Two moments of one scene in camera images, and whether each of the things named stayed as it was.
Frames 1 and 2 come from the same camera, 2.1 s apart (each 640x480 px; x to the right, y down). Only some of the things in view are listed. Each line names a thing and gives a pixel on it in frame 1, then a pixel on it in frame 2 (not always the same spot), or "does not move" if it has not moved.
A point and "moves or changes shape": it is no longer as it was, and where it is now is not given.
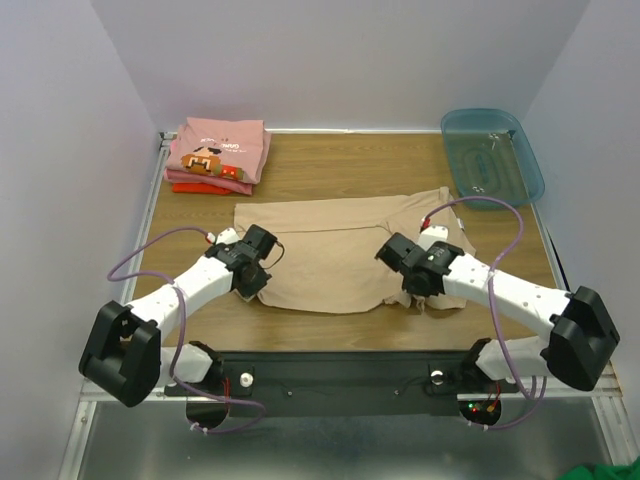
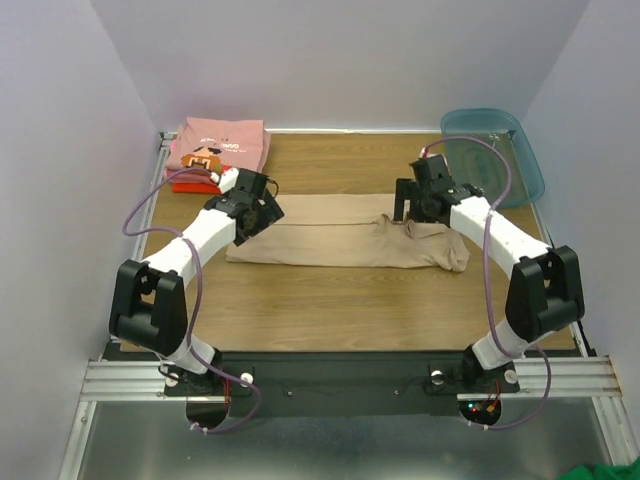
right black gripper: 417,285 -> 407,186
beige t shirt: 326,258 moves or changes shape
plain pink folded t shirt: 229,184 does not move
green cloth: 604,472 does not move
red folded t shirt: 199,188 does not move
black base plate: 343,384 does not move
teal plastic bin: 489,153 does not move
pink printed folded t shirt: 227,148 does not move
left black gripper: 260,282 -> 270,214
